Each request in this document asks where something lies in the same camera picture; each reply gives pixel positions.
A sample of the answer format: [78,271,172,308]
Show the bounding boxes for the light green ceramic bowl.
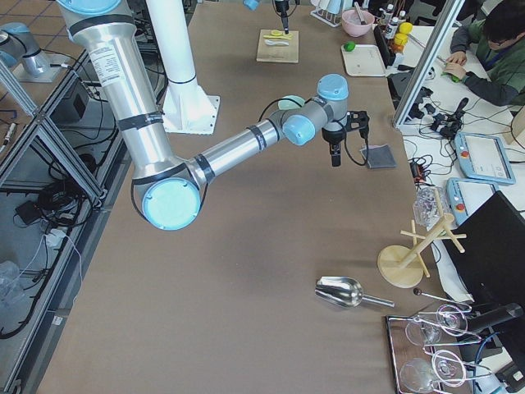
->
[277,95,305,111]

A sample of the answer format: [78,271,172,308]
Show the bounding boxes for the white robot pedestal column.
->
[147,0,220,135]

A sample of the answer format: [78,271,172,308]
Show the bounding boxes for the pink bowl with ice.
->
[341,9,375,37]

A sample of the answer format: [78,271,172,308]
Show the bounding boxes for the blue teach pendant far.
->
[454,132,516,185]

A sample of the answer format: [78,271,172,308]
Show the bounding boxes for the wooden cutting board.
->
[256,29,299,64]

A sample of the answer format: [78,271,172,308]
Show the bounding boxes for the person in green jacket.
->
[445,1,524,107]

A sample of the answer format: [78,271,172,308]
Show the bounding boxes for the cream rabbit tray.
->
[340,44,386,77]

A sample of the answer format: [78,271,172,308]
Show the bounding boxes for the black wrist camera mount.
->
[345,111,369,140]

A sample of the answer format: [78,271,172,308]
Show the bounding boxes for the yellow plastic knife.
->
[263,34,293,40]

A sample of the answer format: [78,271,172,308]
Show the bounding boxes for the aluminium frame post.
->
[393,0,464,129]

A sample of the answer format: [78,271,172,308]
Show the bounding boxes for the light blue cup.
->
[326,0,341,14]

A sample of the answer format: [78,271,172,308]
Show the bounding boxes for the metal ice scoop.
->
[315,276,395,308]

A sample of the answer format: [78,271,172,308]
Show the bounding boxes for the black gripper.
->
[273,0,289,34]
[322,126,345,167]

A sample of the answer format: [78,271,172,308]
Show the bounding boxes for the clear glass jar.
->
[413,186,445,227]

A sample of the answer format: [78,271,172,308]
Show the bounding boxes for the black monitor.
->
[444,191,524,305]

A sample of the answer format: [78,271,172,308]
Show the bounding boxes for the white ceramic spoon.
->
[264,39,290,47]

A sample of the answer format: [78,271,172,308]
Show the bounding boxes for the wooden mug tree stand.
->
[377,188,467,288]

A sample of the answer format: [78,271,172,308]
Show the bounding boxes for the wire glass rack tray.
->
[386,304,492,393]

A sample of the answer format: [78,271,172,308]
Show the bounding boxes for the folded grey cloth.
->
[360,144,397,169]

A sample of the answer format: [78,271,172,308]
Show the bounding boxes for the upside down wine glass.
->
[405,305,468,346]

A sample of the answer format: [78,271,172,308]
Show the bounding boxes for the blue teach pendant near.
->
[446,177,500,225]

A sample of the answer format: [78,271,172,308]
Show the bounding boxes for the blue teach pendant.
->
[446,177,500,225]
[454,132,516,185]

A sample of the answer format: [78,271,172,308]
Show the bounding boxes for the white wire cup rack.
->
[310,0,343,28]

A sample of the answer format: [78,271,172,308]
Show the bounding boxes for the yellow lemon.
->
[398,21,413,35]

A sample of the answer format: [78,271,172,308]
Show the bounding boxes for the steel muddler black tip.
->
[354,2,367,25]

